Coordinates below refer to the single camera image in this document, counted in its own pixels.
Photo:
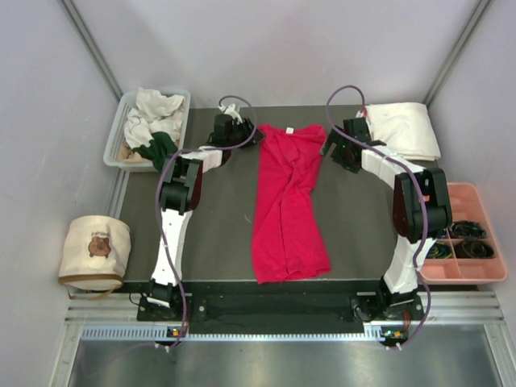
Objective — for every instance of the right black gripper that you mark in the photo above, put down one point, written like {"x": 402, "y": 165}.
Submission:
{"x": 336, "y": 156}

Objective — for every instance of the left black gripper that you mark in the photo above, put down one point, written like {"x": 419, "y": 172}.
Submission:
{"x": 245, "y": 126}

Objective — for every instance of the red t-shirt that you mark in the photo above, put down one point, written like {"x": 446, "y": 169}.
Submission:
{"x": 286, "y": 242}

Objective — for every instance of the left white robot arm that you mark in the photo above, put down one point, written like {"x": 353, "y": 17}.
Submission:
{"x": 178, "y": 195}

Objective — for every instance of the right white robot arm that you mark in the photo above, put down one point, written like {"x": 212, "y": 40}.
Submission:
{"x": 421, "y": 209}

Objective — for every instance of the folded cream t-shirt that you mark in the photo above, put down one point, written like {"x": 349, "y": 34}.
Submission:
{"x": 405, "y": 128}

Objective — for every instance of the dark green shirt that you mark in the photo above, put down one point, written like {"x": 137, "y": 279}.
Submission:
{"x": 160, "y": 148}

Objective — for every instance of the cream crumpled shirt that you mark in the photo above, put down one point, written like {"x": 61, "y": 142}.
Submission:
{"x": 153, "y": 105}

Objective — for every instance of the white printed crumpled shirt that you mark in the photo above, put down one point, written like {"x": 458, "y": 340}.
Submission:
{"x": 139, "y": 131}

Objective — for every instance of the tan shirt in basket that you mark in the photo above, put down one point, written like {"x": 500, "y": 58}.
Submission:
{"x": 128, "y": 156}

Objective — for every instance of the white plastic laundry basket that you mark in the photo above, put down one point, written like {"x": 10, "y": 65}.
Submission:
{"x": 116, "y": 137}

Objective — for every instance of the pink divided plastic tray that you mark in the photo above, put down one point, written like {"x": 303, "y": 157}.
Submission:
{"x": 466, "y": 204}

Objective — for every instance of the dark rolled item front-left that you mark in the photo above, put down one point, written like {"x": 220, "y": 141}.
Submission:
{"x": 440, "y": 251}

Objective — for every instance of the dark rolled item back-right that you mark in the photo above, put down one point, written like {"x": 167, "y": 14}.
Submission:
{"x": 465, "y": 229}

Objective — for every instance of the dark rolled item front-right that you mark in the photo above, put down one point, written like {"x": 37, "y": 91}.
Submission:
{"x": 474, "y": 249}

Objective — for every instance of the cream fabric bear bag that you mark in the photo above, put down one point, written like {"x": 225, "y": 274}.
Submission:
{"x": 95, "y": 255}

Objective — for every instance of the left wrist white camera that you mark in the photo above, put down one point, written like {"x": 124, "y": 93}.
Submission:
{"x": 231, "y": 110}

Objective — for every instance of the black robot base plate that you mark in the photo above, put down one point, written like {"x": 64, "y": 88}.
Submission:
{"x": 321, "y": 306}

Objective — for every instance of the grey slotted cable duct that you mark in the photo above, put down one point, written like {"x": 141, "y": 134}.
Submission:
{"x": 169, "y": 334}

